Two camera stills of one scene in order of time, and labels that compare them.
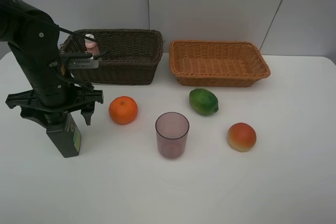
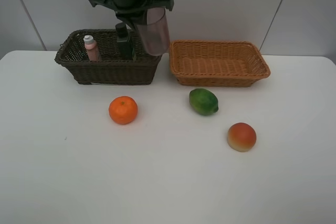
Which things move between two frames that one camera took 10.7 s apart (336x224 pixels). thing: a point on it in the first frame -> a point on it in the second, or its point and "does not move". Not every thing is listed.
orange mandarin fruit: [123, 109] does not move
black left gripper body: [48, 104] -> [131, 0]
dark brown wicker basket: [133, 54] does not move
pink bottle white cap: [91, 46] does not move
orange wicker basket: [210, 63] does not move
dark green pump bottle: [65, 137] -> [125, 49]
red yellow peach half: [241, 137] does not move
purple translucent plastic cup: [172, 129] -> [155, 35]
